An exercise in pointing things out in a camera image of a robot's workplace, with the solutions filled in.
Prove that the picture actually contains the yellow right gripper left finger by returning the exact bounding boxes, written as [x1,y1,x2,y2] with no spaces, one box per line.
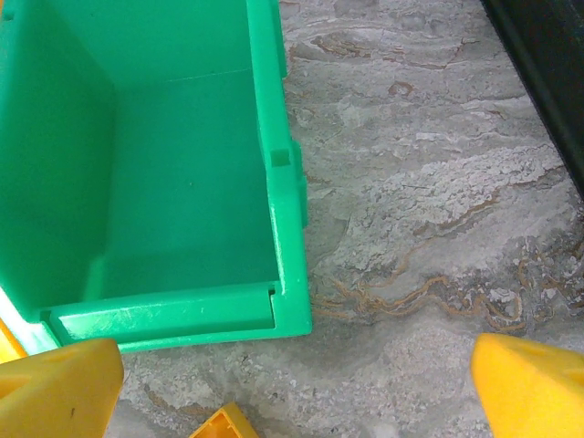
[0,338,125,438]

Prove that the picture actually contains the black and white chessboard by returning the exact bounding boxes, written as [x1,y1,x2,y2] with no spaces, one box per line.
[478,0,584,204]

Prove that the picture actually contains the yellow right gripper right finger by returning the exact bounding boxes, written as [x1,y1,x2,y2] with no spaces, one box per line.
[469,332,584,438]

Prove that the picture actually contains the yellow lego brick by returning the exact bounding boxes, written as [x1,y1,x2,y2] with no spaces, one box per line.
[188,401,257,438]

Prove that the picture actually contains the green plastic bin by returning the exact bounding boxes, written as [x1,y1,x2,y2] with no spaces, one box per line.
[0,0,314,355]

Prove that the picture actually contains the yellow plastic bin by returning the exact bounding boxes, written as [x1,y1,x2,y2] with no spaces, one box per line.
[0,318,28,364]

